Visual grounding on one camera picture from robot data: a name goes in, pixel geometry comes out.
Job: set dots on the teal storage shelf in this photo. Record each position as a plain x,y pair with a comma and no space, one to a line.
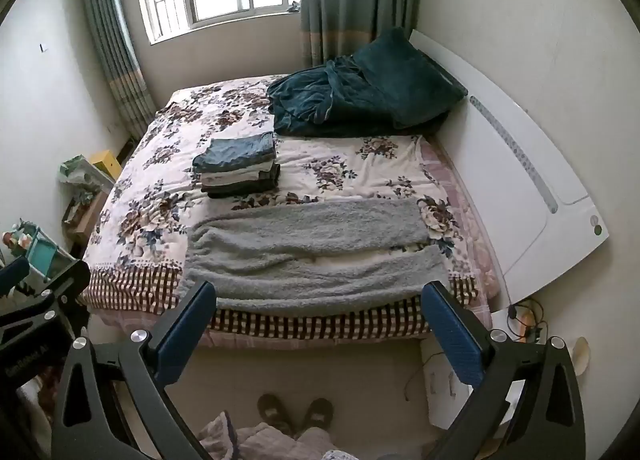
42,255

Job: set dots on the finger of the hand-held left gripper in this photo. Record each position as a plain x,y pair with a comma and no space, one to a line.
67,290
12,277

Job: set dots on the green and white plastic bag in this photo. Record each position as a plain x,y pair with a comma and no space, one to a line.
80,174

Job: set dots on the dark green blanket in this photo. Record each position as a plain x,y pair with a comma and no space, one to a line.
320,99

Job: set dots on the white bed headboard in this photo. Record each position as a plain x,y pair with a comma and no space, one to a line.
515,164

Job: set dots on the dark teal pillow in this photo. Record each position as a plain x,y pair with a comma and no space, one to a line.
410,74

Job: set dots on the floral printed blanket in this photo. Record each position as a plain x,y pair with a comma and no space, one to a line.
165,190

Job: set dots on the grey fluffy towel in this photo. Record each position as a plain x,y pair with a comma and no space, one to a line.
310,240

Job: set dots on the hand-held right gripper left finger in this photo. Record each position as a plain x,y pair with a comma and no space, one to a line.
186,327

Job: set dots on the folded white pants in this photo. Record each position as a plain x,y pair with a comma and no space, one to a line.
235,178

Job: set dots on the yellow box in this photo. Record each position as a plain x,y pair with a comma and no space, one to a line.
107,163

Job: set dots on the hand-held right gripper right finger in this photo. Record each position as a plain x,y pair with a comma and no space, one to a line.
452,330

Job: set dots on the cardboard box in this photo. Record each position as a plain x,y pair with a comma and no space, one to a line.
85,220

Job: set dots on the dark slipper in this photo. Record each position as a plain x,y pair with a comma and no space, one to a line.
317,415
274,412

